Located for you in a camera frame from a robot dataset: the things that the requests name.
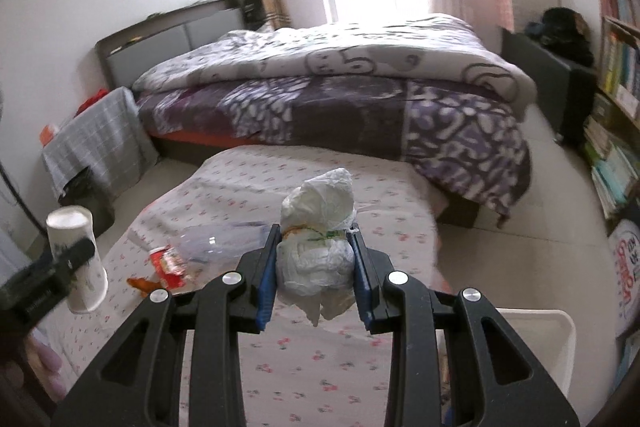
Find grey cartoon print duvet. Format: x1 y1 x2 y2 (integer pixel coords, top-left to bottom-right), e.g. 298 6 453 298
131 13 538 122

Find grey checked nightstand cloth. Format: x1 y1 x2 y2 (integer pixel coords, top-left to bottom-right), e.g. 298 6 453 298
42 87 159 198

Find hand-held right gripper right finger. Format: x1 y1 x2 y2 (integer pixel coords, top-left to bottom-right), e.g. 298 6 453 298
347 229 581 427

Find red cloth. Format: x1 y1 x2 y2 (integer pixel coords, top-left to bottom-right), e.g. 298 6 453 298
76 89 110 114

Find bed frame with grey headboard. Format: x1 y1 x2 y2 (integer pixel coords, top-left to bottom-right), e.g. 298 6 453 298
95 0 506 228

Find black trash bin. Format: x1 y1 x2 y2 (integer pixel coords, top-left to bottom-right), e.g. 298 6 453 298
57 167 116 236

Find red drink carton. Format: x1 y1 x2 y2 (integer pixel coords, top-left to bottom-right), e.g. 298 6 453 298
150 246 199 291

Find rows of books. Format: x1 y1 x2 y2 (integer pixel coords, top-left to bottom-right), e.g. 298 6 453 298
584 0 640 220

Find wooden bookshelf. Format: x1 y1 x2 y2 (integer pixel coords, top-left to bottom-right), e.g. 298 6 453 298
582 0 640 228

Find floral tablecloth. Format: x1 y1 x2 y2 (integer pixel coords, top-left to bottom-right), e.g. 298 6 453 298
30 146 451 427

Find clear plastic bottle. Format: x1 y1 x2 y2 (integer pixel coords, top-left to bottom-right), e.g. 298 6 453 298
177 221 273 261

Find white plastic basket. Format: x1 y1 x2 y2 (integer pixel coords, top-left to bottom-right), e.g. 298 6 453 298
435 307 577 427

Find black backpack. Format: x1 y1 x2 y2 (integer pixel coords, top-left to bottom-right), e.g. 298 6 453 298
525 7 596 68

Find black low cabinet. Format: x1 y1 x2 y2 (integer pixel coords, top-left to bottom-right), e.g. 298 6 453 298
501 27 599 143

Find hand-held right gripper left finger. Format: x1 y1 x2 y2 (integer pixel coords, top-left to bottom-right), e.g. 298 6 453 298
50 223 282 427

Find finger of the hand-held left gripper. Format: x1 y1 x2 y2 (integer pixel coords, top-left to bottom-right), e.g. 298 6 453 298
52 234 97 273

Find purple patterned blanket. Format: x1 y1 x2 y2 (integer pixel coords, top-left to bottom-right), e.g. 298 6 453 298
136 77 532 221

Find white tissue wad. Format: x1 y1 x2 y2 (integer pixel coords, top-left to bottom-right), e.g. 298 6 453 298
276 167 359 328

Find black hanging bag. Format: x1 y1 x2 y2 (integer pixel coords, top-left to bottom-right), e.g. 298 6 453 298
240 0 274 30

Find white paper cup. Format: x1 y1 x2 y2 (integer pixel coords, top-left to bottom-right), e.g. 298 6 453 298
46 205 109 300

